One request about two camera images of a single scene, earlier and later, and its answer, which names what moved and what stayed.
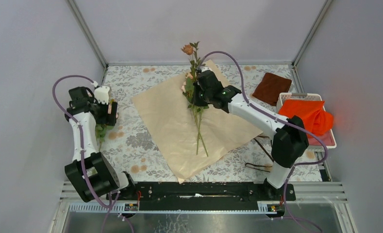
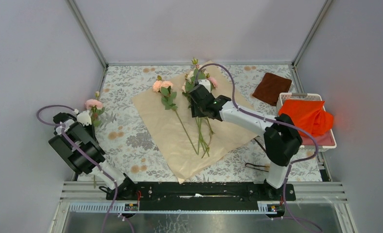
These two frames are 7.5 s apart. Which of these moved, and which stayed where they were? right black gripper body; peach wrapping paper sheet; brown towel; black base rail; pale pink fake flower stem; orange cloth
Moved: right black gripper body; pale pink fake flower stem
Stayed: peach wrapping paper sheet; black base rail; orange cloth; brown towel
